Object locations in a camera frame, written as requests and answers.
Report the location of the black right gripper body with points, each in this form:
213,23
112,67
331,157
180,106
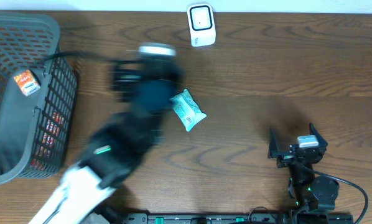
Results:
285,160

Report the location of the grey plastic mesh basket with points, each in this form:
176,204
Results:
31,42

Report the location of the teal wet wipes pack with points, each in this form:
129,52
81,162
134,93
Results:
187,110

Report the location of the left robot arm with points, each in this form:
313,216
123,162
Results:
115,151

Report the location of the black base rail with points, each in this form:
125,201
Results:
143,218

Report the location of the orange red candy bar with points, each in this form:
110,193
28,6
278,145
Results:
48,149

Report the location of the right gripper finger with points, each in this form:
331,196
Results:
274,150
320,139

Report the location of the white barcode scanner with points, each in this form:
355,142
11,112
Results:
201,25

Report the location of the orange tissue pack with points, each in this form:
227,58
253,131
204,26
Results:
27,82

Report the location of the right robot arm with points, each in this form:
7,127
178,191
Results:
315,194

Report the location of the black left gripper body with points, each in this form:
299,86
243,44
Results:
121,79

